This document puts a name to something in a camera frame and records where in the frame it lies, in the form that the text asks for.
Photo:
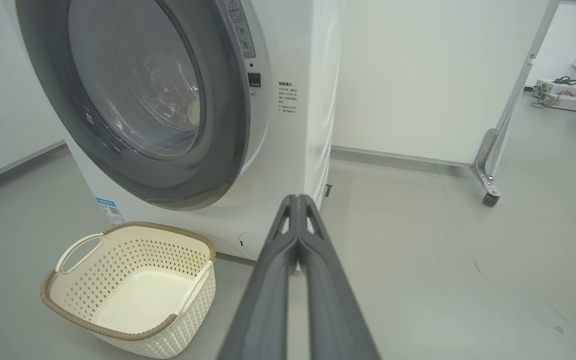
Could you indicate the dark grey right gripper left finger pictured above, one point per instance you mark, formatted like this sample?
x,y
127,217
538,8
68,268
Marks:
x,y
263,310

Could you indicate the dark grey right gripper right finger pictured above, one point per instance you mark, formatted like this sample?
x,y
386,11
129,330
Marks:
x,y
333,310

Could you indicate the grey-rimmed glass washer door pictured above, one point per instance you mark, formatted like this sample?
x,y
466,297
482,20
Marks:
x,y
218,150

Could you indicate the cream perforated laundry basket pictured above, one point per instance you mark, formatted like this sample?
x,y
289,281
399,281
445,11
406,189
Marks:
x,y
133,300

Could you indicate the white front-load washing machine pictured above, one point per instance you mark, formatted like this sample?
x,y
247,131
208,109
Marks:
x,y
298,150

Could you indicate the blue energy label sticker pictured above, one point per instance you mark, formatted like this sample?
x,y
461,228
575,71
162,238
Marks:
x,y
110,211

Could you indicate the white partition panel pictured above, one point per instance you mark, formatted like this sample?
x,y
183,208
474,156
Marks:
x,y
418,75

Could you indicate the white equipment box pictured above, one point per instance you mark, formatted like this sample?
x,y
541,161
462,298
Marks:
x,y
563,89
570,102

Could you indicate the metal bracket with caster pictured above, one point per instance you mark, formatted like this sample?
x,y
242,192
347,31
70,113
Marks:
x,y
485,170

